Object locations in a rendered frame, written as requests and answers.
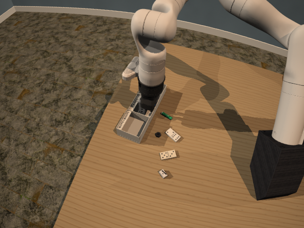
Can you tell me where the grey three-compartment bin rack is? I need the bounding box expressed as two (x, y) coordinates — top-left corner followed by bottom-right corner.
(116, 84), (167, 144)

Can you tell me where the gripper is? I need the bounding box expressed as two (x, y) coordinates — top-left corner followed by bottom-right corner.
(122, 57), (165, 113)

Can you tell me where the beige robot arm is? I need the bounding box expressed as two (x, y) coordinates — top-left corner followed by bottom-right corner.
(131, 0), (304, 145)

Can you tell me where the white domino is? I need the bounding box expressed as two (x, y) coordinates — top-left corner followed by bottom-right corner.
(165, 128), (181, 142)
(160, 150), (176, 160)

